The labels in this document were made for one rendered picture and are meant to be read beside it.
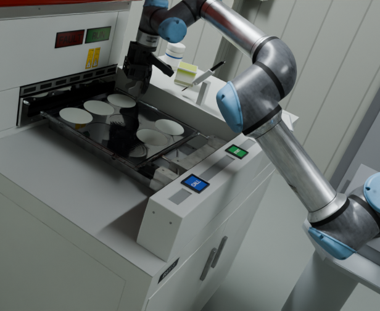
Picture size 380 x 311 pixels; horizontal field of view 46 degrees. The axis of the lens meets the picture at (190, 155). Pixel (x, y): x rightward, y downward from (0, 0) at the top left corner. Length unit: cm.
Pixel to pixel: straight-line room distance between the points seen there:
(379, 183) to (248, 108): 38
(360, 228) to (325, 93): 206
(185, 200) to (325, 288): 62
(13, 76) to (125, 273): 62
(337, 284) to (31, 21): 116
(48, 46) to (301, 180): 80
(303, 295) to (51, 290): 78
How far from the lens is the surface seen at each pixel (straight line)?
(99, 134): 133
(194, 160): 137
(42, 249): 125
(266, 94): 109
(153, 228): 105
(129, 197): 124
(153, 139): 138
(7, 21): 124
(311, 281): 151
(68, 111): 143
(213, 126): 151
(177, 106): 156
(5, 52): 127
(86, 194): 122
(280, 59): 113
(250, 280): 239
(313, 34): 312
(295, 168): 112
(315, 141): 326
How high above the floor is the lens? 155
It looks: 29 degrees down
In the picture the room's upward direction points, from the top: 18 degrees clockwise
